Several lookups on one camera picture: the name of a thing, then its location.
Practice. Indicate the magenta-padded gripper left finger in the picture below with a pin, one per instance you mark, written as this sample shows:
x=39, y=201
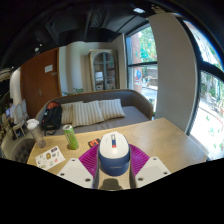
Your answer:
x=75, y=170

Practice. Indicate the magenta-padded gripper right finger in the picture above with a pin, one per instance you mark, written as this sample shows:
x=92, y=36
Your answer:
x=151, y=170

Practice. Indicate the white and blue computer mouse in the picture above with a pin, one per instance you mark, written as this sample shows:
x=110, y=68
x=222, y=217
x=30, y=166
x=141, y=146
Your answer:
x=114, y=156

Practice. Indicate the white sticker sheet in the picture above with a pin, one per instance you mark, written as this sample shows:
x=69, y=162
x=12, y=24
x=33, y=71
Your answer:
x=50, y=157

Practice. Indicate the black and red flat box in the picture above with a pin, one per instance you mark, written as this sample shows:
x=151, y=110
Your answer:
x=93, y=142

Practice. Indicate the green drink can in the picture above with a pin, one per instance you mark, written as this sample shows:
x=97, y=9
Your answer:
x=70, y=137

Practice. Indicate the clear plastic shaker bottle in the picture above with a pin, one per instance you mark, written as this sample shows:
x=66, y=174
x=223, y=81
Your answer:
x=37, y=135

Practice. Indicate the black backpack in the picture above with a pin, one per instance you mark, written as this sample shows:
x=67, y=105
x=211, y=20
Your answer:
x=51, y=118

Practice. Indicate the grey tufted chair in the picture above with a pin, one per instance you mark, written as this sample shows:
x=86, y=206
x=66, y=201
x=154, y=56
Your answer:
x=21, y=150

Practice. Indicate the striped cushion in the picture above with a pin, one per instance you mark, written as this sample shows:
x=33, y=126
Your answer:
x=113, y=109
x=66, y=113
x=88, y=113

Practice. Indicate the grey curved sofa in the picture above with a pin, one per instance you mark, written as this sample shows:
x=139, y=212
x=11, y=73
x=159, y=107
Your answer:
x=133, y=111

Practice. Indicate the white chair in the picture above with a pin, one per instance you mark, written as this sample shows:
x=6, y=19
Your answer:
x=20, y=115

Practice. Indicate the person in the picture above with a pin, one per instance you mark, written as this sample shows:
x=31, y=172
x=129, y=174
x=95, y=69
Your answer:
x=10, y=108

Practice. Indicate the brown wooden door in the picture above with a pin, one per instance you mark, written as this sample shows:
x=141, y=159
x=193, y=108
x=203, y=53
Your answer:
x=38, y=86

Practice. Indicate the arched wooden shelf cabinet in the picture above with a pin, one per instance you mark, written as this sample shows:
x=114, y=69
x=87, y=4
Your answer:
x=104, y=70

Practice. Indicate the white door sign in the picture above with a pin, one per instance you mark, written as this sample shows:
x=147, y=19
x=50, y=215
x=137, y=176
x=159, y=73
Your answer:
x=48, y=68

